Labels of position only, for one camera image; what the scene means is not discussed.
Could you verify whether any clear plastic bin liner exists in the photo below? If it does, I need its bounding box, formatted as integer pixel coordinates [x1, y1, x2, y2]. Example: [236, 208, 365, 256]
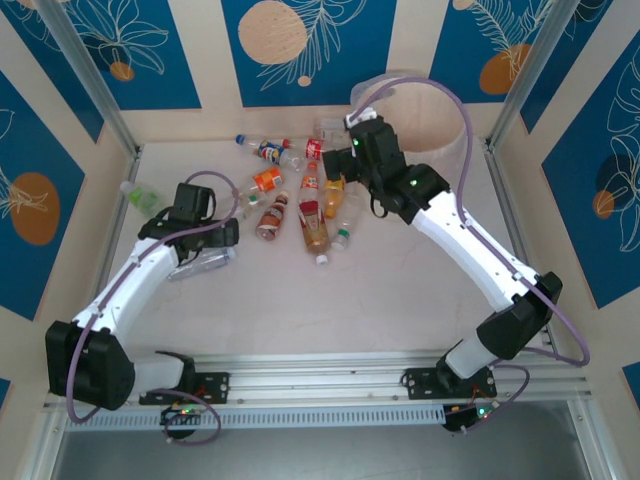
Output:
[349, 69, 474, 166]

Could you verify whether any bottle brown label red cap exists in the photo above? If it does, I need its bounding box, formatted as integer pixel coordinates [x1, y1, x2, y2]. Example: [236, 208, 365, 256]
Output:
[255, 190, 291, 244]

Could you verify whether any large clear unlabelled bottle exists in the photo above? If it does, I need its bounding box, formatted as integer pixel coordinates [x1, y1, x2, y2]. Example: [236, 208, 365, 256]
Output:
[167, 247, 237, 282]

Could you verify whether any Pepsi bottle blue label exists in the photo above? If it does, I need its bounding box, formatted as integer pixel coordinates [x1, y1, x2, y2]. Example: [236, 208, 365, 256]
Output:
[235, 133, 304, 169]

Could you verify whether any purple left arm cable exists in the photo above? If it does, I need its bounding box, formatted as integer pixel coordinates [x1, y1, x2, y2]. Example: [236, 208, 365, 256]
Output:
[66, 170, 240, 445]

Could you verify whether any clear bottle green label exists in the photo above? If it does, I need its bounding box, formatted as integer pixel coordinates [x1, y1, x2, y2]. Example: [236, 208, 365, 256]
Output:
[119, 180, 164, 219]

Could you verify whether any clear bottle orange cap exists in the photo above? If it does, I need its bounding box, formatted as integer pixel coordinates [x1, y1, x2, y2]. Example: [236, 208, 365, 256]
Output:
[298, 160, 321, 204]

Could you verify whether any controller board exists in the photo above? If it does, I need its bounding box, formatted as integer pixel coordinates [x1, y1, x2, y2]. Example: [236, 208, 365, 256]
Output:
[442, 402, 501, 434]
[159, 405, 204, 427]

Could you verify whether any right controller board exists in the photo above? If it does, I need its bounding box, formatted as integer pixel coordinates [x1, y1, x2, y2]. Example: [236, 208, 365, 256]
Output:
[442, 402, 501, 434]

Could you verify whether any aluminium frame post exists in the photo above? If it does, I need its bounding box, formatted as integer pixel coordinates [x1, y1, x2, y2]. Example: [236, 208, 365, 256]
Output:
[34, 0, 142, 157]
[487, 0, 586, 151]

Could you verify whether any white slotted cable duct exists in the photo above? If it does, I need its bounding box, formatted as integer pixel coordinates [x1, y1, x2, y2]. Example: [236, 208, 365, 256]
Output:
[63, 405, 447, 432]

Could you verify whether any square clear bottle white label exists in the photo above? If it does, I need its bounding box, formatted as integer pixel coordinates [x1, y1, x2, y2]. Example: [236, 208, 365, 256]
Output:
[315, 117, 351, 145]

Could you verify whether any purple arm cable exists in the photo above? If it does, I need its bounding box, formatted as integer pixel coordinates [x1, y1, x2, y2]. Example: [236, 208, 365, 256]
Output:
[349, 74, 592, 436]
[66, 170, 240, 445]

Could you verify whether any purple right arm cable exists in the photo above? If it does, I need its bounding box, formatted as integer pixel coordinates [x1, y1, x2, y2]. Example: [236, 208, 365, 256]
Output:
[349, 74, 592, 436]

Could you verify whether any Coca-Cola bottle red label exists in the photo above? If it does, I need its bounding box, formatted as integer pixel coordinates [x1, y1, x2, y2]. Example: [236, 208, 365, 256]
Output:
[289, 138, 334, 159]

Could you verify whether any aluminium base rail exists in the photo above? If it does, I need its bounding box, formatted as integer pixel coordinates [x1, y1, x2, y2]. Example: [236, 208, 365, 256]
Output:
[42, 351, 595, 410]

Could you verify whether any aluminium side rail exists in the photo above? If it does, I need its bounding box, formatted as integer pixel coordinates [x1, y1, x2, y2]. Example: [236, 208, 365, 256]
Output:
[73, 147, 144, 374]
[482, 139, 564, 361]

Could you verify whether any tea bottle red gold label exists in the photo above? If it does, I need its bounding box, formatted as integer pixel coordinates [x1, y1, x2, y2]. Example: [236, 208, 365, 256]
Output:
[298, 199, 334, 267]

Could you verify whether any clear bottle green neck ring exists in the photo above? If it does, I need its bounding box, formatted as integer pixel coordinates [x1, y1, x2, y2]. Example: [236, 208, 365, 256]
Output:
[329, 192, 364, 251]

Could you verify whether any left controller board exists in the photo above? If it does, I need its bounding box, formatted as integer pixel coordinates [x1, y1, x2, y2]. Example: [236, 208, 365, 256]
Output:
[159, 405, 204, 427]

